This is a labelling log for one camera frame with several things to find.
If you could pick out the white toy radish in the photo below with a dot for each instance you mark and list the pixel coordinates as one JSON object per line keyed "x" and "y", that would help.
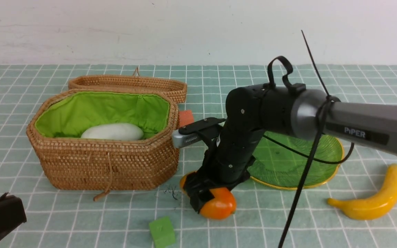
{"x": 114, "y": 131}

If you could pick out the teal checkered tablecloth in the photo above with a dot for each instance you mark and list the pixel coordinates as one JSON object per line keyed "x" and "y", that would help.
{"x": 71, "y": 219}

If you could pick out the orange toy mango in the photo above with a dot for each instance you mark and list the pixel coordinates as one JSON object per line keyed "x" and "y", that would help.
{"x": 215, "y": 204}

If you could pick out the yellow toy banana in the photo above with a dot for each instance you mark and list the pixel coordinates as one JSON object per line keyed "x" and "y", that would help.
{"x": 375, "y": 206}

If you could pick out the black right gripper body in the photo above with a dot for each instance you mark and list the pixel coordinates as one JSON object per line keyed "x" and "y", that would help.
{"x": 226, "y": 160}

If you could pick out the green glass leaf plate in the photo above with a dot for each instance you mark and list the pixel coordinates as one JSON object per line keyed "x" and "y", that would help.
{"x": 280, "y": 161}

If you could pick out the woven rattan basket lid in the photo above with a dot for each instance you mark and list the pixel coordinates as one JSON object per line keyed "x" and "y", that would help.
{"x": 173, "y": 89}

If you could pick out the orange foam block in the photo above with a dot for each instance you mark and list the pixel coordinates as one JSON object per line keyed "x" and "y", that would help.
{"x": 185, "y": 118}

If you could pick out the woven rattan basket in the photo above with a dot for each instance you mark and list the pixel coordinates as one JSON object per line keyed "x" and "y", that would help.
{"x": 70, "y": 162}

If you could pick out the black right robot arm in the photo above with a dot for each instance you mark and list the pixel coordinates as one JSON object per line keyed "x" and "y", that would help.
{"x": 297, "y": 112}

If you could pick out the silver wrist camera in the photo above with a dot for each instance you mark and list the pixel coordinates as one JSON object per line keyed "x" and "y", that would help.
{"x": 205, "y": 130}

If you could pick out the green foam cube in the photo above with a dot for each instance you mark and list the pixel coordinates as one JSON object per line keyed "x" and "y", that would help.
{"x": 162, "y": 232}

